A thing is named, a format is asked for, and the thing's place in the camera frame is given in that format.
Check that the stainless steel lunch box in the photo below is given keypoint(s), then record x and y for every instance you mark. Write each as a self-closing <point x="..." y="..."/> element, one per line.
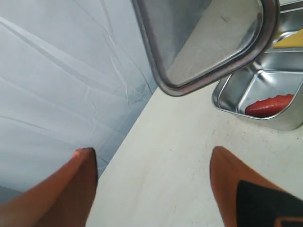
<point x="279" y="71"/>

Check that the dark transparent box lid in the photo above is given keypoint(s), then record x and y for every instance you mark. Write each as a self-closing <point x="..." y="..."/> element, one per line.
<point x="191" y="44"/>

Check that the red toy sausage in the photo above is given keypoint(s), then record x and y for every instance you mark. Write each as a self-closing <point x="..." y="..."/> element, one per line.
<point x="269" y="107"/>

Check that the grey-blue backdrop cloth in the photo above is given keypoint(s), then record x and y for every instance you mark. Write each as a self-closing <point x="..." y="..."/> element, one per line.
<point x="73" y="74"/>

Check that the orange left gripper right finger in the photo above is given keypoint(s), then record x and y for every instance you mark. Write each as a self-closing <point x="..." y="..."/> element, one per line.
<point x="247" y="199"/>

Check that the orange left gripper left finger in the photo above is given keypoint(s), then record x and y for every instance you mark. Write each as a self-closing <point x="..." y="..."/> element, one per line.
<point x="64" y="199"/>

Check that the yellow toy cheese wedge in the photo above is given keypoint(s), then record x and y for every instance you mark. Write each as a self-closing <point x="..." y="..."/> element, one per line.
<point x="293" y="41"/>

